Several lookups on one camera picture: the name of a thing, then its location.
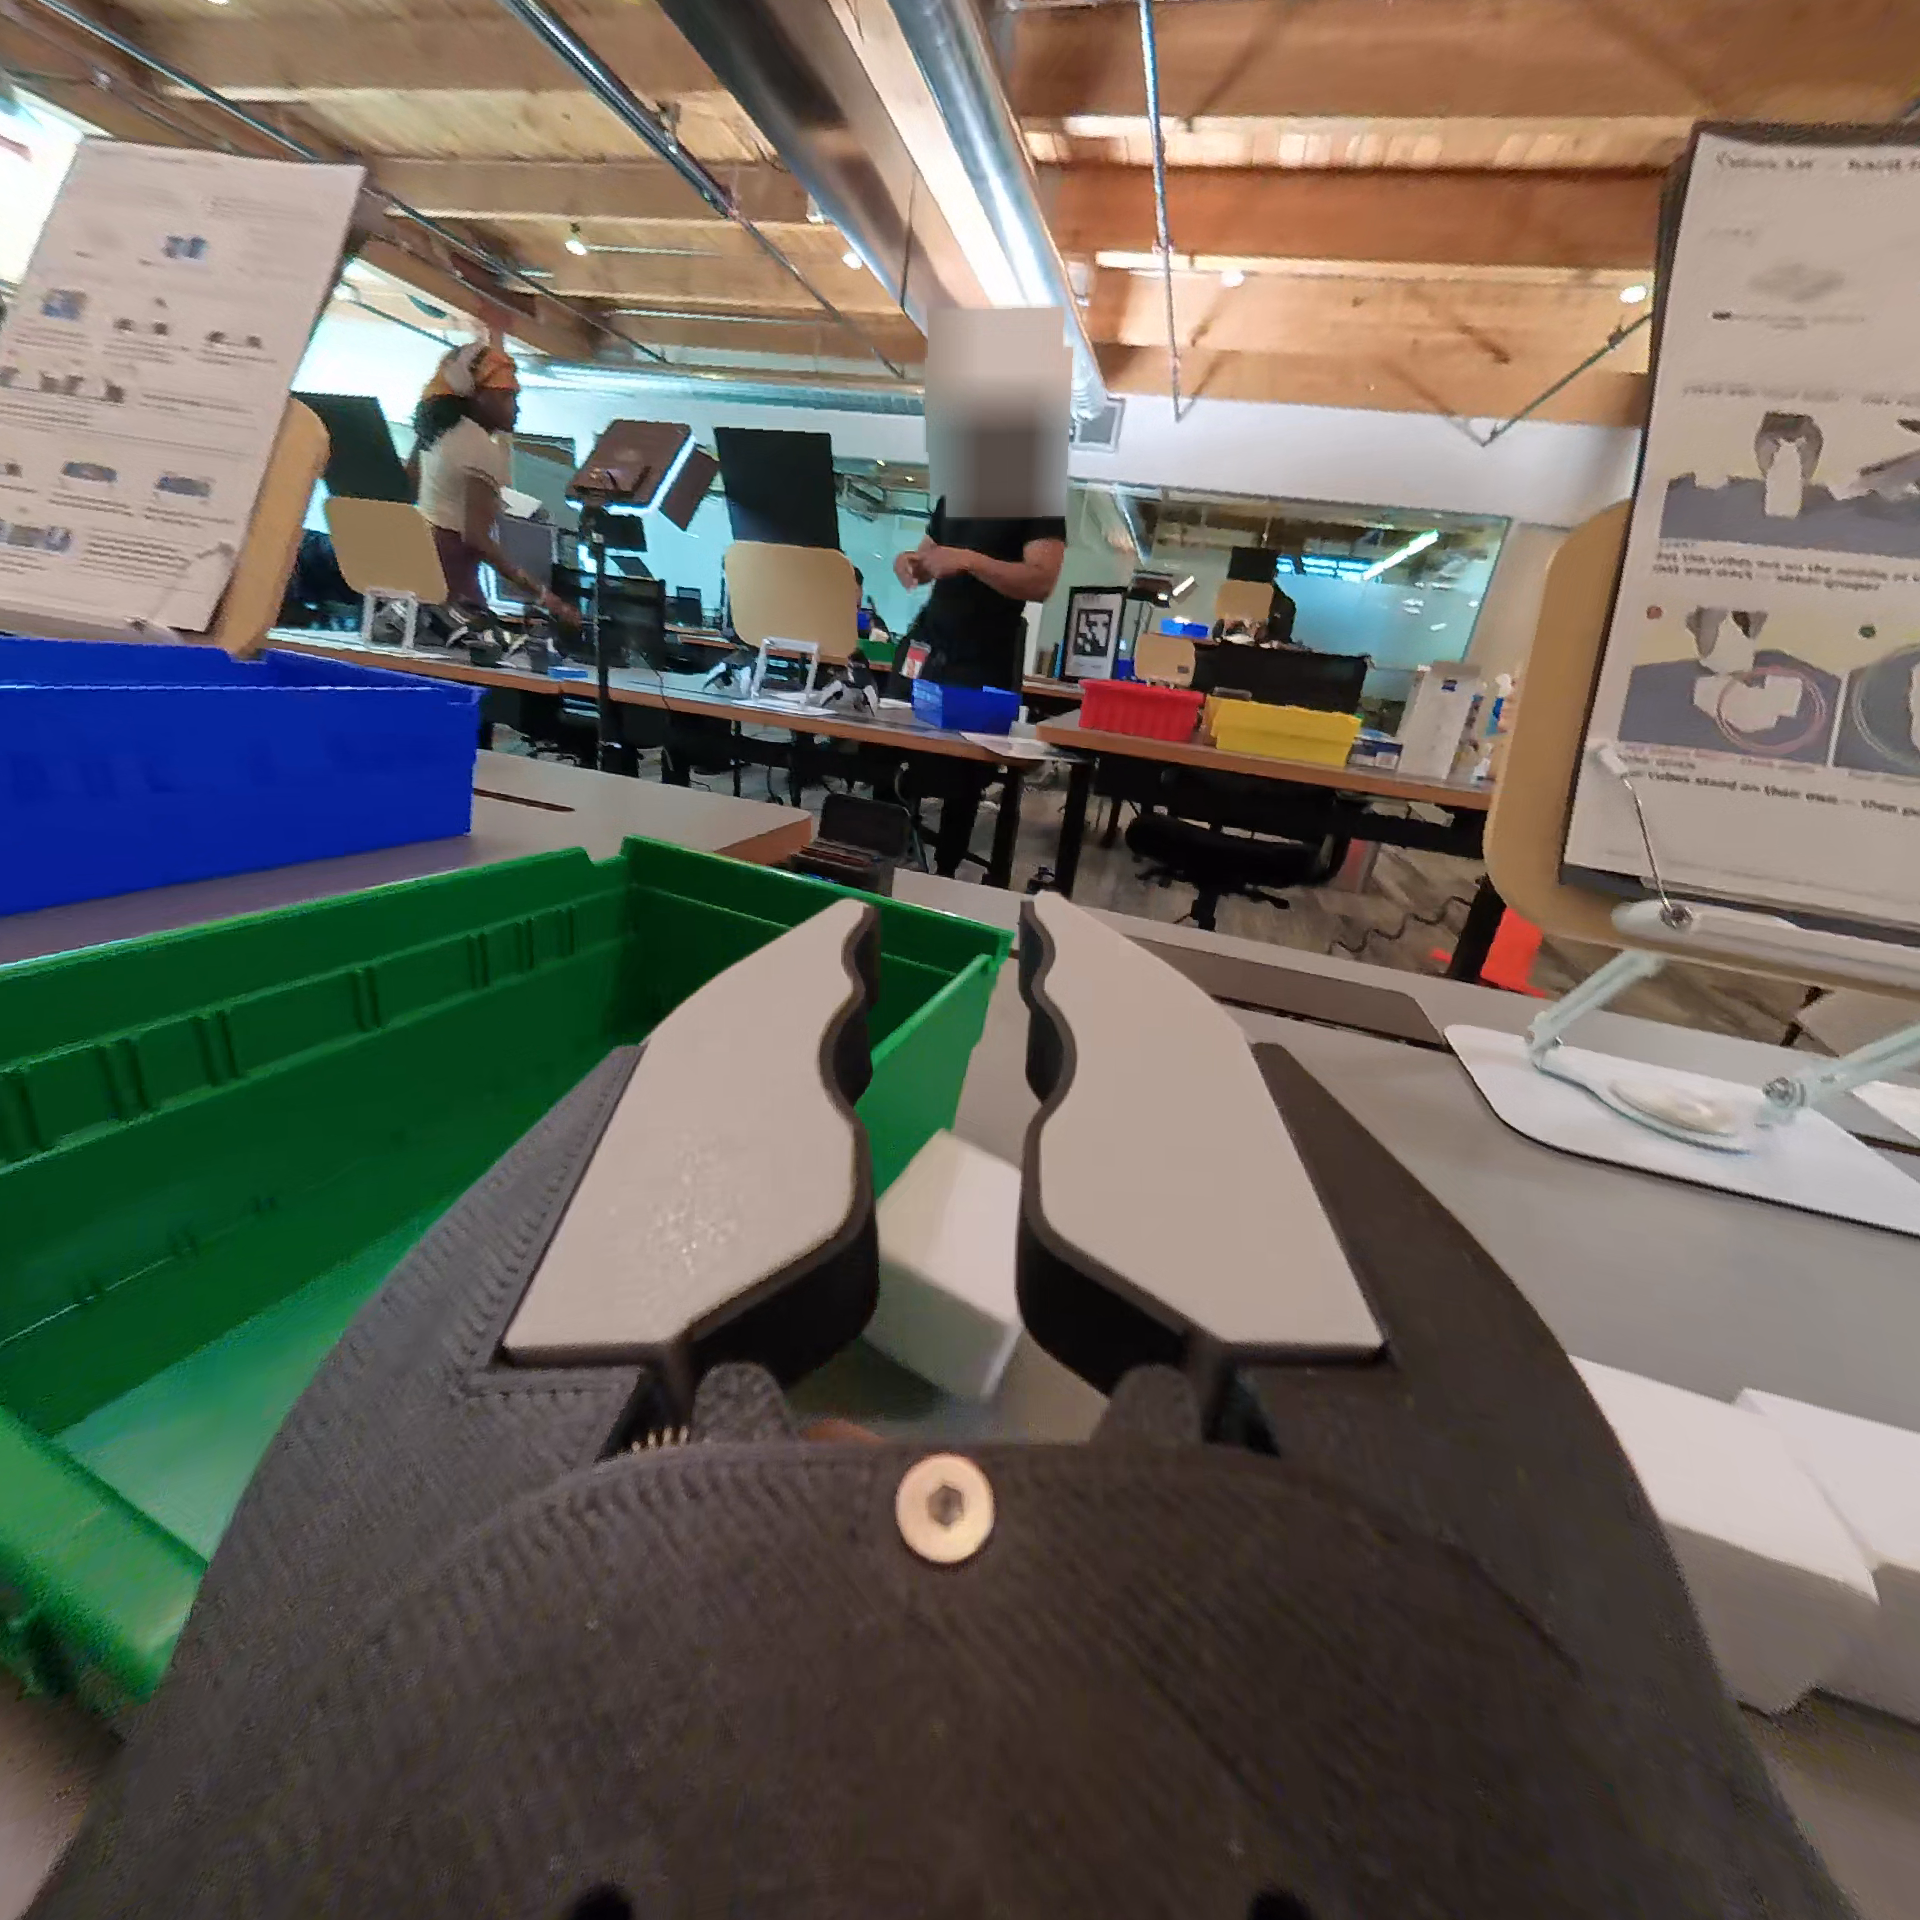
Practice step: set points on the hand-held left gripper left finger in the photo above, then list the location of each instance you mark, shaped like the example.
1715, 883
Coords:
704, 1183

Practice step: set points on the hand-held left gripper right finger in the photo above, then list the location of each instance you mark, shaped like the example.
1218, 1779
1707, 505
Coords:
1183, 1183

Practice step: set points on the white foam cube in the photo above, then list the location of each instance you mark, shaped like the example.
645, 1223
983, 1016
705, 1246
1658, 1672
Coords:
1874, 1483
1724, 1529
953, 1275

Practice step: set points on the grey desk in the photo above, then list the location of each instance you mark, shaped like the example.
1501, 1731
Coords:
1501, 1262

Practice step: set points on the black office chair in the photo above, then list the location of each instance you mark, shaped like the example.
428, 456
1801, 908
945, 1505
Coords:
1223, 848

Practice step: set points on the black plastic case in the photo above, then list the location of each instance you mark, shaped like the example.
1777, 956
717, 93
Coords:
864, 833

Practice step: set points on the orange cone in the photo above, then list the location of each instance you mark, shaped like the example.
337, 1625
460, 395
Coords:
1511, 943

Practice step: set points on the green plastic bin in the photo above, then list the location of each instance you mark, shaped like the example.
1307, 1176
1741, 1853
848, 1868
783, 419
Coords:
300, 1049

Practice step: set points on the wooden work table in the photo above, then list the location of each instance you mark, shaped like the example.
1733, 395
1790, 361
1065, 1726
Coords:
721, 703
1350, 781

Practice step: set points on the yellow plastic bin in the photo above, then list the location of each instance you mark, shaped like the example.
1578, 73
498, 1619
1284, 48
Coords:
1284, 729

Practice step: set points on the red plastic bin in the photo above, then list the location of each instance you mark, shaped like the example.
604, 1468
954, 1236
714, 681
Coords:
1141, 711

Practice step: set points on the wooden document stand white base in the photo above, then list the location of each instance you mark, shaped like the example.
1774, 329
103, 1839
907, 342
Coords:
1523, 841

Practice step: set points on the spare hand-held gripper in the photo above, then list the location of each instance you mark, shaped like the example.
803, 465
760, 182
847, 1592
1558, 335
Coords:
730, 679
848, 699

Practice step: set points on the small blue plastic bin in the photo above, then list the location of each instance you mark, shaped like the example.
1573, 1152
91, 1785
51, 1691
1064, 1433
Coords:
965, 703

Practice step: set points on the black monitor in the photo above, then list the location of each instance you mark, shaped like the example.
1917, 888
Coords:
1288, 666

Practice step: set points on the white carton box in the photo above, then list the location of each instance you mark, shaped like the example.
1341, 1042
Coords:
1437, 721

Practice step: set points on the black white tag poster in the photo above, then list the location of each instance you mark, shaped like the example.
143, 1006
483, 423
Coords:
1094, 638

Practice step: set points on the large blue plastic bin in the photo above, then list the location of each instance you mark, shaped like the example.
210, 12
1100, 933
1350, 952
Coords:
223, 781

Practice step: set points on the black panel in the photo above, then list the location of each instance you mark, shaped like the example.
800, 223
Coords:
353, 445
771, 486

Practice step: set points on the studio light on tripod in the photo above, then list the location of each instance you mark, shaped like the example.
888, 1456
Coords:
637, 458

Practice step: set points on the printed instruction sheet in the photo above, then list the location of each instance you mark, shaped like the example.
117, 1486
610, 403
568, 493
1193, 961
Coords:
1768, 451

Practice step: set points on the illustrated instruction sheet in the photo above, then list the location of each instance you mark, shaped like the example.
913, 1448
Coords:
148, 376

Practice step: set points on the silver ventilation duct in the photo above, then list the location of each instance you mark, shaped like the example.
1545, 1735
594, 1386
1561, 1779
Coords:
975, 151

